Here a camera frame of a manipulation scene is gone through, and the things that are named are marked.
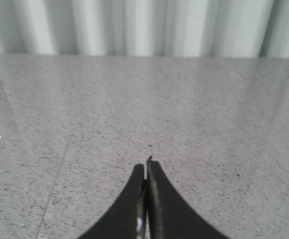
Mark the grey-green pleated curtain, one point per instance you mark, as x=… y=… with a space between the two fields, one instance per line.
x=185 y=28

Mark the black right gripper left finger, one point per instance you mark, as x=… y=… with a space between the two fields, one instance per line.
x=126 y=217

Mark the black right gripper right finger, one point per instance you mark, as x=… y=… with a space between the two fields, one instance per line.
x=169 y=215

